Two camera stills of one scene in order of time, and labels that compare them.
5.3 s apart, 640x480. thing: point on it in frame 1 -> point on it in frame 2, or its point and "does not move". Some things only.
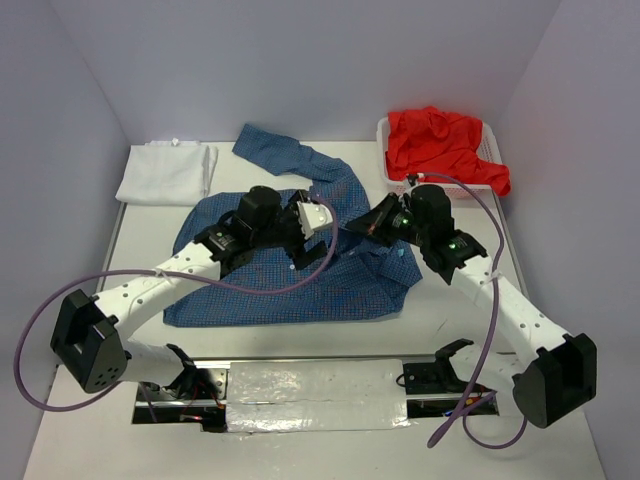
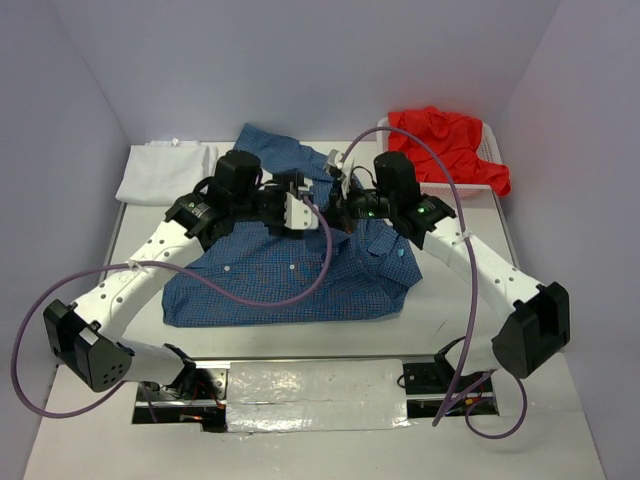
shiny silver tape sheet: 316,395 does not move
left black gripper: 291,211 -> 285,181
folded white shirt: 168,173 does not move
